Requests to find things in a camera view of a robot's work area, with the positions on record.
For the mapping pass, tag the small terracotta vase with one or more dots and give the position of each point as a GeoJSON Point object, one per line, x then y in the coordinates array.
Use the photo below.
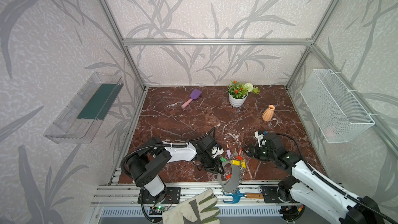
{"type": "Point", "coordinates": [268, 113]}

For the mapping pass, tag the purple pink toy spatula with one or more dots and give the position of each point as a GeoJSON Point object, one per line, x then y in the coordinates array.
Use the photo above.
{"type": "Point", "coordinates": [195, 94]}

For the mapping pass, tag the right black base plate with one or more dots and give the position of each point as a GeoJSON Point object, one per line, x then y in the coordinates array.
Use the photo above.
{"type": "Point", "coordinates": [274, 194]}

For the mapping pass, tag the clear plastic wall tray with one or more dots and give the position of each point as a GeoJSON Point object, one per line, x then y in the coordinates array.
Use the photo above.
{"type": "Point", "coordinates": [79, 122]}

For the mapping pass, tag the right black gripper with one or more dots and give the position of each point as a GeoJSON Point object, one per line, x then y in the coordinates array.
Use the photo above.
{"type": "Point", "coordinates": [254, 151]}

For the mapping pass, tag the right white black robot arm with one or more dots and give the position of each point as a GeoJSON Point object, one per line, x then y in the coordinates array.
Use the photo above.
{"type": "Point", "coordinates": [307, 186]}

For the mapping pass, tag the green circuit board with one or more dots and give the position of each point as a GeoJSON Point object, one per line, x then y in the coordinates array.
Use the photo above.
{"type": "Point", "coordinates": [156, 210]}

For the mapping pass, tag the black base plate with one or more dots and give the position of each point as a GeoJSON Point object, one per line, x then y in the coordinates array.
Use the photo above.
{"type": "Point", "coordinates": [170, 195]}
{"type": "Point", "coordinates": [274, 194]}

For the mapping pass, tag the small red key tag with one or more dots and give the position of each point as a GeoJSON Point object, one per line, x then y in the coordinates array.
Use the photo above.
{"type": "Point", "coordinates": [240, 155]}

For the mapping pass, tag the white wire mesh basket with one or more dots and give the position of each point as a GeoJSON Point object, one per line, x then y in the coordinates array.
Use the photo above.
{"type": "Point", "coordinates": [338, 113]}

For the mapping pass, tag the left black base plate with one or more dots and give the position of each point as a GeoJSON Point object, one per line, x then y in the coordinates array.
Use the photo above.
{"type": "Point", "coordinates": [170, 195]}

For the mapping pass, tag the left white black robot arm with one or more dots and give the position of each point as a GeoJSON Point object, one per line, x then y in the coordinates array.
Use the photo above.
{"type": "Point", "coordinates": [144, 164]}

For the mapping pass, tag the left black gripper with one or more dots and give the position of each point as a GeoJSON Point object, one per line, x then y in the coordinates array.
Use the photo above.
{"type": "Point", "coordinates": [210, 162]}

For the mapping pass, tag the white green work glove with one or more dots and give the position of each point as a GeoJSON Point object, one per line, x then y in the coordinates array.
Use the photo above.
{"type": "Point", "coordinates": [200, 209]}

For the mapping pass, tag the blue garden hand fork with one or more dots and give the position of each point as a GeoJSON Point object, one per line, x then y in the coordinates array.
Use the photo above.
{"type": "Point", "coordinates": [238, 195]}

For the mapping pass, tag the white pot with flowers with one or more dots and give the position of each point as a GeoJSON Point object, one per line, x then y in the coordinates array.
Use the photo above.
{"type": "Point", "coordinates": [238, 92]}

